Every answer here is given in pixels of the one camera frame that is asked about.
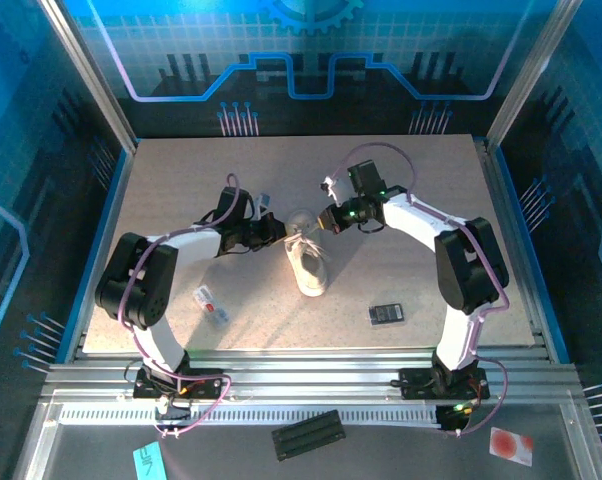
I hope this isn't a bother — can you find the white shoelace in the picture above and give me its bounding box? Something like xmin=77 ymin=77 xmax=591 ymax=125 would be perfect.
xmin=284 ymin=230 xmax=331 ymax=261

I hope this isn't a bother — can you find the white canvas shoe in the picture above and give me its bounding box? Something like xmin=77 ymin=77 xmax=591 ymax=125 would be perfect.
xmin=284 ymin=209 xmax=330 ymax=298

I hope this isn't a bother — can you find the clear packet with red label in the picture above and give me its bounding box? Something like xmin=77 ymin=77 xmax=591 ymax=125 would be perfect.
xmin=192 ymin=285 xmax=231 ymax=331

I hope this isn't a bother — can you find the blue table edge trim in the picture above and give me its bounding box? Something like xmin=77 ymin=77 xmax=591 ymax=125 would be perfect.
xmin=55 ymin=149 xmax=135 ymax=364
xmin=493 ymin=147 xmax=572 ymax=364

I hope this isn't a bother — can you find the black ribbed block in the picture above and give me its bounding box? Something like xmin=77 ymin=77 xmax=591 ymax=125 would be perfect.
xmin=270 ymin=409 xmax=347 ymax=462

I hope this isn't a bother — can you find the white connector block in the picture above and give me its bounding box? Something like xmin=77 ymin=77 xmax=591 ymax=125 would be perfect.
xmin=153 ymin=395 xmax=192 ymax=421

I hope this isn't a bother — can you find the black electronics box with light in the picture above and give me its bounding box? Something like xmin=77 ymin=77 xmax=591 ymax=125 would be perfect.
xmin=435 ymin=402 xmax=477 ymax=434

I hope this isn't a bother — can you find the cyan card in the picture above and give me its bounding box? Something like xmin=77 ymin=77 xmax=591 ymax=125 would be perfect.
xmin=132 ymin=441 xmax=166 ymax=480

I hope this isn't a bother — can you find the white card with red circle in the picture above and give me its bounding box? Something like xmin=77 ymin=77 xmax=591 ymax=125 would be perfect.
xmin=489 ymin=427 xmax=535 ymax=468

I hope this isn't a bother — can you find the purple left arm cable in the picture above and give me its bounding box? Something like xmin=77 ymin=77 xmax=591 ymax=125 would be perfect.
xmin=115 ymin=173 xmax=242 ymax=441

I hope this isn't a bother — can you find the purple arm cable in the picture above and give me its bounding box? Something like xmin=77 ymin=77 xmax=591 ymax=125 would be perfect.
xmin=115 ymin=173 xmax=242 ymax=441
xmin=333 ymin=142 xmax=512 ymax=436

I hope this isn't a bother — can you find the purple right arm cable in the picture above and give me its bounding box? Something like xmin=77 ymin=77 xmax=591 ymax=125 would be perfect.
xmin=333 ymin=142 xmax=512 ymax=436

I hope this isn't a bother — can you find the aluminium rail frame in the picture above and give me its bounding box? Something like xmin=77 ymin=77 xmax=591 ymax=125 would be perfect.
xmin=40 ymin=139 xmax=582 ymax=401

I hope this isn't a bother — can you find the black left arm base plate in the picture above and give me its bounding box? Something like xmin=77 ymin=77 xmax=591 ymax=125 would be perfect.
xmin=132 ymin=367 xmax=226 ymax=400

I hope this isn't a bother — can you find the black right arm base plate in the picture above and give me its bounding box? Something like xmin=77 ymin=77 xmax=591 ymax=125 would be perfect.
xmin=398 ymin=367 xmax=491 ymax=401

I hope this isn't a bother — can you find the white slotted cable duct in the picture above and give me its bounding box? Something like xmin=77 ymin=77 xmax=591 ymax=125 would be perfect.
xmin=58 ymin=402 xmax=445 ymax=427

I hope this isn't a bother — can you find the aluminium frame post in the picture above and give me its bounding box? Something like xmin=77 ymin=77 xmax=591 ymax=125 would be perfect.
xmin=38 ymin=0 xmax=138 ymax=153
xmin=485 ymin=0 xmax=582 ymax=151

